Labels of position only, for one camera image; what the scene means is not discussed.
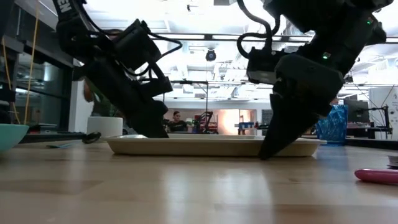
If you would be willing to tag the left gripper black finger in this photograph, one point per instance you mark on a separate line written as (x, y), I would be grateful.
(149, 124)

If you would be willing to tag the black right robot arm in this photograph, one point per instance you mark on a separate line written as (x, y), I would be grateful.
(326, 18)

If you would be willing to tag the black background station frame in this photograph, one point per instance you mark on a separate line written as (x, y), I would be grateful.
(206, 96)

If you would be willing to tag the black computer monitor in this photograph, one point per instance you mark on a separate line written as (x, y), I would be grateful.
(357, 110)

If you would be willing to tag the person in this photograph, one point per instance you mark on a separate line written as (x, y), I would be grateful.
(335, 101)
(178, 126)

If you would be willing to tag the white panel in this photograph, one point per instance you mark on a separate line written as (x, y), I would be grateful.
(381, 99)

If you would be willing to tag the black aluminium frame rail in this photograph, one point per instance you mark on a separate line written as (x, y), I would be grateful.
(46, 137)

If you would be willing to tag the beige plastic tray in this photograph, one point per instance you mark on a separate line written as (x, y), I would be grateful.
(202, 147)

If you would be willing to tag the black round hanging camera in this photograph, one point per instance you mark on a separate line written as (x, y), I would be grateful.
(211, 55)

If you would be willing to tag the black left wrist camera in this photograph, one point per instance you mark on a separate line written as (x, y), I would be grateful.
(136, 43)

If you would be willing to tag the red background machine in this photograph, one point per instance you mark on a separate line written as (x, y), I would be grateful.
(205, 123)

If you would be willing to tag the blue background bins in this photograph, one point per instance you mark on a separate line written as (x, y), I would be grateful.
(245, 126)

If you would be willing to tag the small grey white object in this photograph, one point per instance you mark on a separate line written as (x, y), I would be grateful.
(393, 161)

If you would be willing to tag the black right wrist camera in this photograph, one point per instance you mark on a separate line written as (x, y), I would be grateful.
(264, 67)

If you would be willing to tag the blue patterned cup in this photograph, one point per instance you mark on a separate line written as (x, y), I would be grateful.
(334, 124)

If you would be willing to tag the black overhead frame beam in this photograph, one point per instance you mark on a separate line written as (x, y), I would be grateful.
(217, 36)

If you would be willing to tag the pink plastic fork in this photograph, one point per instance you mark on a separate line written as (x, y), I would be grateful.
(377, 176)

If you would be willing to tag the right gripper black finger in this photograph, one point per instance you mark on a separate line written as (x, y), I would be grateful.
(286, 127)

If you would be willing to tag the teal plastic plate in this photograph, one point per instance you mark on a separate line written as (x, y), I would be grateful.
(11, 135)

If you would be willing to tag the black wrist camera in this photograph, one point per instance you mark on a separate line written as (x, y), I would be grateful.
(264, 67)
(136, 43)

